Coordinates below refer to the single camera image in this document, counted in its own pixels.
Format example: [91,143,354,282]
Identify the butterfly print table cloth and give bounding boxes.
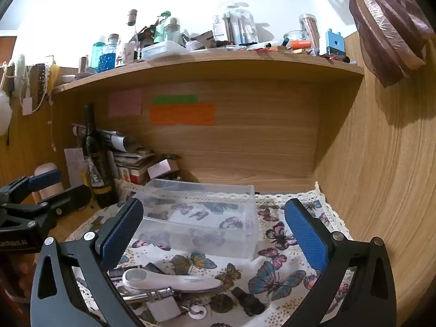
[63,182,355,327]

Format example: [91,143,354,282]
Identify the pink cup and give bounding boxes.
[32,163,65,201]

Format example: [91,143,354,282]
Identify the brown hanging bag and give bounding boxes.
[349,0,428,88]

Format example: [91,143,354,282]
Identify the wooden shelf board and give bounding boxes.
[51,48,365,93]

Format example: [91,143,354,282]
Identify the blue box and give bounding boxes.
[325,29,346,57]

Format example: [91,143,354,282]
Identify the white paper note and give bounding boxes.
[64,148,86,188]

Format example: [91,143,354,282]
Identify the brown round shell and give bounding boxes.
[209,295,235,314]

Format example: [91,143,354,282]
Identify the clear package of brushes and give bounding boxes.
[213,2,258,46]

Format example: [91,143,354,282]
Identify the clear glass bottle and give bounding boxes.
[163,17,181,43]

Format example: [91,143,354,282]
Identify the green pump bottle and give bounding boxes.
[154,11,171,44]

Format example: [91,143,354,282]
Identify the small white cardboard box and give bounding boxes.
[147,159,180,178]

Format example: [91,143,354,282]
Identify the white fluffy pompom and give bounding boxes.
[0,90,13,137]

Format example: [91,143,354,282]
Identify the white patterned mug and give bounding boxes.
[116,43,137,67]

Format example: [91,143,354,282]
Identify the orange sticky note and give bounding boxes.
[149,103,216,126]

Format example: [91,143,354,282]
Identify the silver padlock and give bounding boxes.
[146,296,183,324]

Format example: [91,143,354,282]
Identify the dark wine bottle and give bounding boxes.
[83,103,119,208]

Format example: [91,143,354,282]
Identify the clear bottle with blue beads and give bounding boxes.
[99,34,120,73]

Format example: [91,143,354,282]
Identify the white handheld magnifier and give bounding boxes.
[122,268,223,293]

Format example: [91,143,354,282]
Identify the stack of books and magazines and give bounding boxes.
[72,124,181,185]

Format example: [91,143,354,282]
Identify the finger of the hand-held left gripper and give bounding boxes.
[20,184,93,227]
[0,169,62,208]

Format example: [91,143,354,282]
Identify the pink sticky note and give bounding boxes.
[108,89,143,117]

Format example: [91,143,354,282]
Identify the glass jar with brown contents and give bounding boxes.
[299,14,321,55]

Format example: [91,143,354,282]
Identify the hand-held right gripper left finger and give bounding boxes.
[30,198,147,327]

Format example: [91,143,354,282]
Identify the clear lidded plastic box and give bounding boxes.
[141,41,190,61]

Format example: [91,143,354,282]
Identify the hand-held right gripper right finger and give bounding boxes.
[284,198,397,327]

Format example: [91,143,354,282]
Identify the clear plastic storage box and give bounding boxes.
[131,178,260,262]

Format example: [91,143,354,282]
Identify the chrome metal tool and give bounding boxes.
[117,288,178,303]

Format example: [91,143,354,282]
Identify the green sticky note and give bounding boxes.
[153,94,199,105]

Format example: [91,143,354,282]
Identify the teal plastic bottle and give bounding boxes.
[92,42,106,73]

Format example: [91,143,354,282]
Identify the hanging lace ribbons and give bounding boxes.
[29,62,61,110]

